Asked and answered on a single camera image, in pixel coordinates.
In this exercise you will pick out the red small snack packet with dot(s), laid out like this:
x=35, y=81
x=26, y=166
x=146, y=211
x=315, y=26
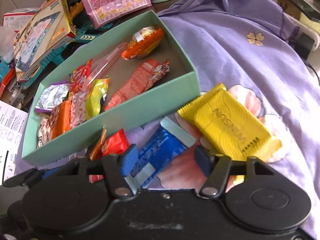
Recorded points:
x=115, y=144

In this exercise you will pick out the orange snack packet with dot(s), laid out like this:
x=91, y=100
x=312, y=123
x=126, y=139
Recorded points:
x=60, y=119

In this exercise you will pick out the silver purple snack packet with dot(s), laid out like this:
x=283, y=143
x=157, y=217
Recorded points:
x=51, y=97

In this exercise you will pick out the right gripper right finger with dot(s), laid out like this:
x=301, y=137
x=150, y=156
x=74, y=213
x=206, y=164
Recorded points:
x=216, y=169

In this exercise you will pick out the toy drawing board box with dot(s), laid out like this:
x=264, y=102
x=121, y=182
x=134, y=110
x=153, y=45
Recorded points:
x=47, y=30

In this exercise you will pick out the yellow green candy packet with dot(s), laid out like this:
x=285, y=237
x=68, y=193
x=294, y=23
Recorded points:
x=98, y=89

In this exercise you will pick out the red rainbow candy packet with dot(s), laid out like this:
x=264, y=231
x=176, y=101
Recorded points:
x=78, y=77

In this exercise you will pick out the yellow wafer packet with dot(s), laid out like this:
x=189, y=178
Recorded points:
x=229, y=126

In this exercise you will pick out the pink floral snack packet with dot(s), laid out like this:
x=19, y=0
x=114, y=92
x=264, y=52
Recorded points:
x=78, y=109

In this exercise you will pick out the white printed paper sheet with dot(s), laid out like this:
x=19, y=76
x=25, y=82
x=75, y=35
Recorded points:
x=12, y=124

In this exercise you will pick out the pink blue candy packet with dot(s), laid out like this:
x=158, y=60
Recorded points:
x=104, y=65

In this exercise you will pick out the orange yellow noodle snack bag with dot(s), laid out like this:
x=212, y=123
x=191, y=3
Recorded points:
x=143, y=43

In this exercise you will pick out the red hello kitty packet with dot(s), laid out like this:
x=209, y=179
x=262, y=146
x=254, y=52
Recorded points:
x=142, y=79

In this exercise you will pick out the orange clear snack bag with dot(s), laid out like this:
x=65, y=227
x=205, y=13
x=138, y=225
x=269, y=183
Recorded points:
x=45, y=132

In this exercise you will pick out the purple floral cloth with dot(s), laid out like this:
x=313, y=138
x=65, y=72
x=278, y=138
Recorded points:
x=244, y=45

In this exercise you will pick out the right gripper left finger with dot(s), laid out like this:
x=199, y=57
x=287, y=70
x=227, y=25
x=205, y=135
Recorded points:
x=117, y=168

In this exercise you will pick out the blue snack bar packet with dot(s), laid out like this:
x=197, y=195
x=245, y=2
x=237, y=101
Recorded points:
x=168, y=142

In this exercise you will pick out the white red cardboard box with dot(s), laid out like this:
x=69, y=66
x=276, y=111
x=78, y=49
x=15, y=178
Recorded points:
x=18, y=18

